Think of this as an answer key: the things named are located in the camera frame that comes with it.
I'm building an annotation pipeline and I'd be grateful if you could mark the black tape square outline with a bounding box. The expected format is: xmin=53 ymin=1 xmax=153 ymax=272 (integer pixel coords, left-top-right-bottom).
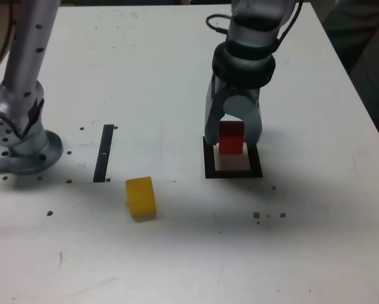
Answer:
xmin=202 ymin=135 xmax=264 ymax=179

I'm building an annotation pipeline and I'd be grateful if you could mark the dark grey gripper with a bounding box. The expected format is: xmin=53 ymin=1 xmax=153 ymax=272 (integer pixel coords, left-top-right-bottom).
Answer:
xmin=203 ymin=75 xmax=263 ymax=146

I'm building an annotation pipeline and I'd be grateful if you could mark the yellow cube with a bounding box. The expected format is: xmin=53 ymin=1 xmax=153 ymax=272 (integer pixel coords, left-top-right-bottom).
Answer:
xmin=125 ymin=176 xmax=157 ymax=222

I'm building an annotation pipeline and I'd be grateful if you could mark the black tape strip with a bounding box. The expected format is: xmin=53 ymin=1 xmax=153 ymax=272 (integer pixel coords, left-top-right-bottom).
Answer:
xmin=93 ymin=123 xmax=115 ymax=184

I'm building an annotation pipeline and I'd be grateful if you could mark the red cube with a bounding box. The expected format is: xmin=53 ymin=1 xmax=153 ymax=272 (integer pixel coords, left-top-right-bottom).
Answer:
xmin=218 ymin=121 xmax=245 ymax=156

